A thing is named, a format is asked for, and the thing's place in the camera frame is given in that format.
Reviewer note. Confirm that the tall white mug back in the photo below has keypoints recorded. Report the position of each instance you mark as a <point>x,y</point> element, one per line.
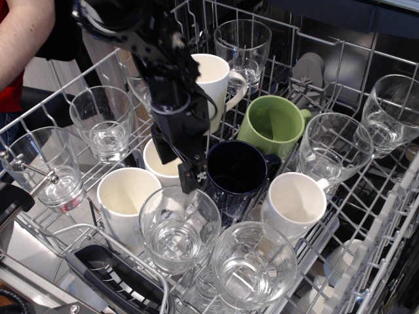
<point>215,75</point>

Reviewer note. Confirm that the grey plastic rack clip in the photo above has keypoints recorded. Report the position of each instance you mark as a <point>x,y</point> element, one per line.
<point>307,79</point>

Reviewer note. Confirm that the white mug right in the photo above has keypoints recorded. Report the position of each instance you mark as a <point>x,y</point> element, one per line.
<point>293,204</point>

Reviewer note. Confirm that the metal clamp with screw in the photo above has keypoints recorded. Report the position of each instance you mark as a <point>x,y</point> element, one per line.
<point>14,199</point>

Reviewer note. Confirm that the green mug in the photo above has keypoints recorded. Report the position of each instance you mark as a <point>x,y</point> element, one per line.
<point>273,125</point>

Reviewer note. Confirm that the clear glass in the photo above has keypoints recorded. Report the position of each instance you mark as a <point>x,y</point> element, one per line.
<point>103,117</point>
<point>253,266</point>
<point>335,147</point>
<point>390,113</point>
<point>244,44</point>
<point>179,230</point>
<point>43,151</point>

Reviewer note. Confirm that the person forearm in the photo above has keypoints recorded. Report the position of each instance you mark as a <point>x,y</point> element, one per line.
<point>40,22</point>

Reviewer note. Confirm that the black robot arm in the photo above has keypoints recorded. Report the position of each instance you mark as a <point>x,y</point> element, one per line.
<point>151,33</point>

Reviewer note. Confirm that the black rack handle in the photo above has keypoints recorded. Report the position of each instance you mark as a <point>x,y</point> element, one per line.
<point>108,275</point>

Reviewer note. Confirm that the white cup under gripper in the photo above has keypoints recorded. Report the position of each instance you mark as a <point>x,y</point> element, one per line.
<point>167,174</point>

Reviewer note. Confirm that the dark blue mug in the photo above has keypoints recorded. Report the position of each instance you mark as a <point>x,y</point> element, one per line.
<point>237,173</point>

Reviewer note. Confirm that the white cup lower rack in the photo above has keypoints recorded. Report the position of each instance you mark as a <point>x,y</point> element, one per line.
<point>339,260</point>

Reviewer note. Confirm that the grey wire dishwasher rack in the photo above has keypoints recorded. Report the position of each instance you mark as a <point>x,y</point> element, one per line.
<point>372,216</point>

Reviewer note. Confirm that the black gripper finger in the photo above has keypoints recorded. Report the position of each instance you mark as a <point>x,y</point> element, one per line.
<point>164,150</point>
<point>192,174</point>

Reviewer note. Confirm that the white cup front left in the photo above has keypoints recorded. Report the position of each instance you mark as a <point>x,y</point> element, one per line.
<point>121,194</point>

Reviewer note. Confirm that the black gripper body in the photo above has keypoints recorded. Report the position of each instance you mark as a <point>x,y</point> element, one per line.
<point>183,121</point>

